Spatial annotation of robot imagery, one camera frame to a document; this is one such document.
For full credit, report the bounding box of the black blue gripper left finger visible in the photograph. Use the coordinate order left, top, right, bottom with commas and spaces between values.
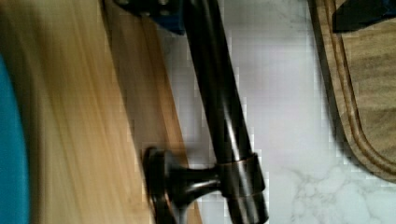
113, 0, 185, 35

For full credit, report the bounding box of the teal round plate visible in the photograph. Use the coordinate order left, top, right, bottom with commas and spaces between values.
0, 60, 30, 224

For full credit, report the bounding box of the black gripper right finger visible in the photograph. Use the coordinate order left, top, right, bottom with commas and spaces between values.
332, 0, 396, 33

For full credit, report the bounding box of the dark wooden cutting board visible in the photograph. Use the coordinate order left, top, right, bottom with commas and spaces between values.
307, 0, 396, 182

